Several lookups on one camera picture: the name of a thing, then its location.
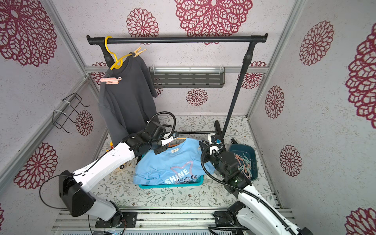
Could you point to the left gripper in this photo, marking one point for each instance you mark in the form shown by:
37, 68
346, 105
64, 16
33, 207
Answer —
161, 150

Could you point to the light blue garment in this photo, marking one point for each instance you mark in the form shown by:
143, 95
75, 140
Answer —
178, 165

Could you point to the dark grey t-shirt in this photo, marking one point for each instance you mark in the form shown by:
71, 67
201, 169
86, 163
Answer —
127, 106

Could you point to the pink clothespin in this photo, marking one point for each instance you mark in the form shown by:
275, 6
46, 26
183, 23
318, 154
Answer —
111, 80

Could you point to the yellow plastic hanger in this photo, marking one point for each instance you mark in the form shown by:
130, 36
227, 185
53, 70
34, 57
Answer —
118, 62

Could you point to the beige clothespin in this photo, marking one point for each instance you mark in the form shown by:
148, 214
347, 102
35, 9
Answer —
139, 51

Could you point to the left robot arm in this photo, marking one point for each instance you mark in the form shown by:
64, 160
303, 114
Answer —
75, 188

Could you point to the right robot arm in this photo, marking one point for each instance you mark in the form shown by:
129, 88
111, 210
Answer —
251, 211

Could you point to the orange plastic hanger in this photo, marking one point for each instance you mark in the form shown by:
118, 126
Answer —
176, 142

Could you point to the colourful clothespins pile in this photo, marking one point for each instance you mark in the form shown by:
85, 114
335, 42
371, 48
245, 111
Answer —
245, 165

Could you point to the teal laundry basket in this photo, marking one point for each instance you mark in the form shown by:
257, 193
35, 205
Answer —
196, 183

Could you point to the dark teal clothespin bin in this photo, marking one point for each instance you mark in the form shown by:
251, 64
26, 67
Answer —
249, 151

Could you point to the black clothes rack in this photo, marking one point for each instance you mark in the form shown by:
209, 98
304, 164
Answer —
252, 40

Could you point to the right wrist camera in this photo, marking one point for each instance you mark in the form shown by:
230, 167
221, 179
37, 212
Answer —
216, 139

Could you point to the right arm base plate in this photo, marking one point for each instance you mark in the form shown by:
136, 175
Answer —
225, 219

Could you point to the black wall shelf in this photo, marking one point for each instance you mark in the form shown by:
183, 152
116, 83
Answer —
188, 77

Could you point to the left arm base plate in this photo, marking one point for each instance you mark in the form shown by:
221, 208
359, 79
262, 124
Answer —
126, 219

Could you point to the black wire wall basket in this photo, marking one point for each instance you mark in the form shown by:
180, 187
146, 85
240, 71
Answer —
82, 120

